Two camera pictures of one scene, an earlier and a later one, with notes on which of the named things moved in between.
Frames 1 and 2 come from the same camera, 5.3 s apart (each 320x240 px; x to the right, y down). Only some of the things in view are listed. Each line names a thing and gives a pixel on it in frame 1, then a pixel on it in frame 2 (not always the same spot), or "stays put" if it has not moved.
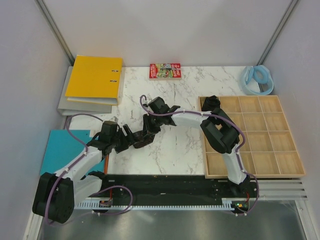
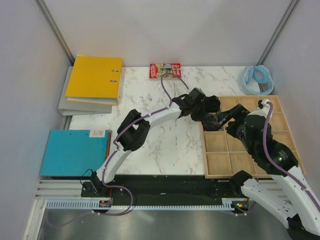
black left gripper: [125, 145] → [203, 113]
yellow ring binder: [95, 80] stays put
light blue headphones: [260, 73] stays put
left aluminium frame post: [55, 32] stays put
